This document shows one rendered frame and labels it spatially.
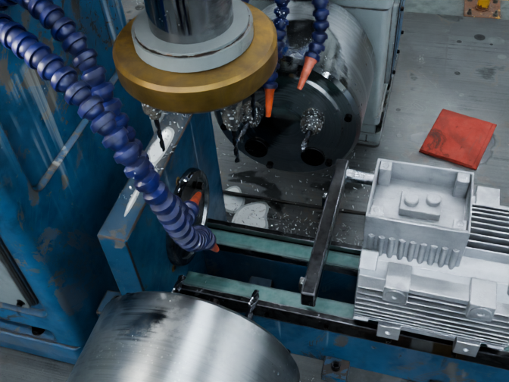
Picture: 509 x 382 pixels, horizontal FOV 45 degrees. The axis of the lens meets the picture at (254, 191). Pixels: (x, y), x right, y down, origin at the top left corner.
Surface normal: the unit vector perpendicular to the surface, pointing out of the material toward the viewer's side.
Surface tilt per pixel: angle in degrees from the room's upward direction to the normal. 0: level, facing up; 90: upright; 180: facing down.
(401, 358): 90
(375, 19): 90
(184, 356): 13
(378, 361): 90
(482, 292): 0
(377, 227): 90
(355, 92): 62
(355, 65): 54
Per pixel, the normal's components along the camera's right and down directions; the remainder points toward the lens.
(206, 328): 0.22, -0.59
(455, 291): -0.07, -0.67
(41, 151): 0.96, 0.16
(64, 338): -0.27, 0.73
